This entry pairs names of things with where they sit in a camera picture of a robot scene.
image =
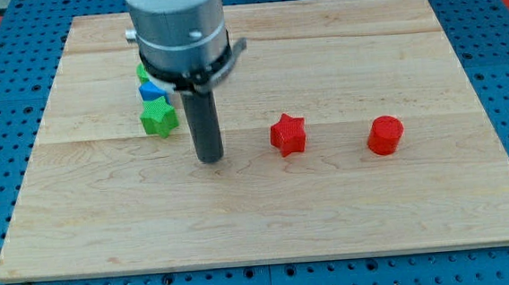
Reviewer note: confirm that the green star block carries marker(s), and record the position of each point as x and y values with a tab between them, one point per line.
158	117

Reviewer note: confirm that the blue cube block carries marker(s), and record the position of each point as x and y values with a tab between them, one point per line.
150	92

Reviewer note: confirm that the red cylinder block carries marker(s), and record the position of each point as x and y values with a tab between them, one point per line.
385	134

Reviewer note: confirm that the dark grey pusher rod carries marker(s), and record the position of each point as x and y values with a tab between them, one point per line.
202	119

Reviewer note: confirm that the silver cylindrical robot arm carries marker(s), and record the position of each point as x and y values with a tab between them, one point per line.
179	36

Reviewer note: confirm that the light wooden board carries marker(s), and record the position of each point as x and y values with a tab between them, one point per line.
101	198

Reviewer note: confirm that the small green block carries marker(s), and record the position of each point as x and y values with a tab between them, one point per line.
142	74

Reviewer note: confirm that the red star block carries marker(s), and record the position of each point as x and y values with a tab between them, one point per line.
288	135

